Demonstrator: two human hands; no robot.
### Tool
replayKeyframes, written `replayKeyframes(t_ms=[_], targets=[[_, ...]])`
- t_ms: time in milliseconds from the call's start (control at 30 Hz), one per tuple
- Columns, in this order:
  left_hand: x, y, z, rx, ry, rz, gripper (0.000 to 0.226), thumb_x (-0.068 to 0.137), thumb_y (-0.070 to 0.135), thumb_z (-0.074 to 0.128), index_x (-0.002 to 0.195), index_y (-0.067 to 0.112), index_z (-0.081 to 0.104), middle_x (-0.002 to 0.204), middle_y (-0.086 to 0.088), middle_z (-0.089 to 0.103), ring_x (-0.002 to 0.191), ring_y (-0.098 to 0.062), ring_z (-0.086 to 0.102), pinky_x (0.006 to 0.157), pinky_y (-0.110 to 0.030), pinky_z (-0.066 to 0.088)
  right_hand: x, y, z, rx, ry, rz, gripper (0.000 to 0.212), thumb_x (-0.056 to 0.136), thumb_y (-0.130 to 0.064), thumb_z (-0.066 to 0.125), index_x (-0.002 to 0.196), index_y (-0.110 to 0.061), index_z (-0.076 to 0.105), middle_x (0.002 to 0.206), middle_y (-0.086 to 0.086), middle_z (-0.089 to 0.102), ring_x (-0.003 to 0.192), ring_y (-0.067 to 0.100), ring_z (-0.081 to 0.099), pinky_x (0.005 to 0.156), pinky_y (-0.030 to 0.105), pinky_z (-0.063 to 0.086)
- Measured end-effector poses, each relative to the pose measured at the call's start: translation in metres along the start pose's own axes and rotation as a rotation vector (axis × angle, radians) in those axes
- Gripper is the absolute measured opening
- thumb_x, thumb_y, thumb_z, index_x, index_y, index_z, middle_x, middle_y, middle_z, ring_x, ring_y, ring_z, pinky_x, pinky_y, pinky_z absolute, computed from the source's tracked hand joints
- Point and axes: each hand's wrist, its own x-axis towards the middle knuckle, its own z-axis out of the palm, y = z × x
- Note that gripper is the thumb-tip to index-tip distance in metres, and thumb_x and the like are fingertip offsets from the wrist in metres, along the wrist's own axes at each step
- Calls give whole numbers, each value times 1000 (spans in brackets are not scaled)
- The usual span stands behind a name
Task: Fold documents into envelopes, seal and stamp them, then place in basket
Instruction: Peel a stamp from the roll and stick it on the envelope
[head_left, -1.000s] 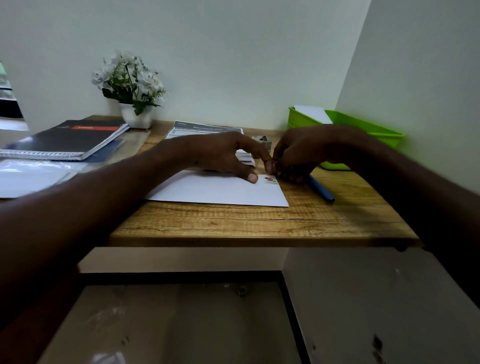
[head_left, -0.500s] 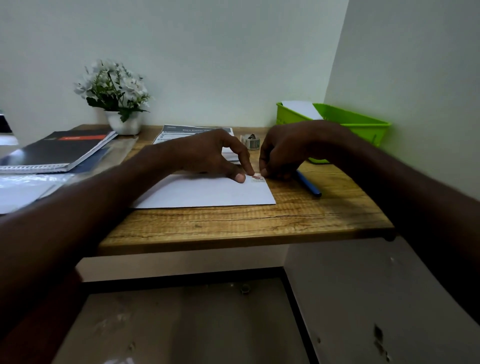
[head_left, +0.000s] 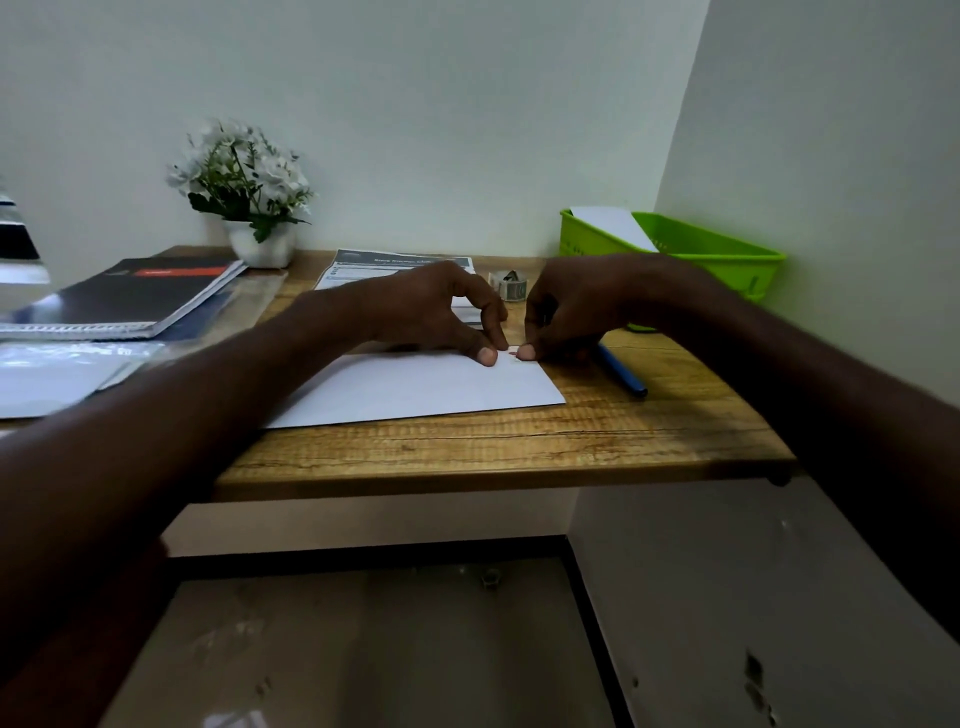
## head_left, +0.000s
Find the person's right hand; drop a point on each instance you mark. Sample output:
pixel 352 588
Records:
pixel 585 307

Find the person's left hand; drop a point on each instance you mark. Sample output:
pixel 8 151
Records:
pixel 420 307

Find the grey lined printed document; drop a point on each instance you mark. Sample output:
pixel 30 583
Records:
pixel 367 266

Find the white envelope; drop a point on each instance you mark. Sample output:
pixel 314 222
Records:
pixel 611 225
pixel 420 390

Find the green plastic basket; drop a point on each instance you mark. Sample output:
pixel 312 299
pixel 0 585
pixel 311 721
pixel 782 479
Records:
pixel 720 259

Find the clear plastic sleeve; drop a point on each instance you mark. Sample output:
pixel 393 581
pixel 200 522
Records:
pixel 247 300

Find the stack of white envelopes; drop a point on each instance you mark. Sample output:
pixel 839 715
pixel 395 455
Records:
pixel 52 386

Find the person's right forearm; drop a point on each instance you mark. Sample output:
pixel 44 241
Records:
pixel 825 390

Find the person's left forearm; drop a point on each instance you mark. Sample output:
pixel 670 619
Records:
pixel 150 450

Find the blue pen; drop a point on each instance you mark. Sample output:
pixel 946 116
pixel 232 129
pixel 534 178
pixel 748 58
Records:
pixel 622 371

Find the white flower plant in pot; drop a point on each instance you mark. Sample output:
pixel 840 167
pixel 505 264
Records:
pixel 240 180

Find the blue book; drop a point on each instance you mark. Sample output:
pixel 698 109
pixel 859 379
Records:
pixel 199 319

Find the black spiral notebook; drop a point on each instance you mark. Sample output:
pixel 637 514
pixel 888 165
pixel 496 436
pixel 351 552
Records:
pixel 127 296

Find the white window sill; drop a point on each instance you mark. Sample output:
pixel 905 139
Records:
pixel 22 274

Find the black window grille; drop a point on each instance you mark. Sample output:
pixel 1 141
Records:
pixel 15 241

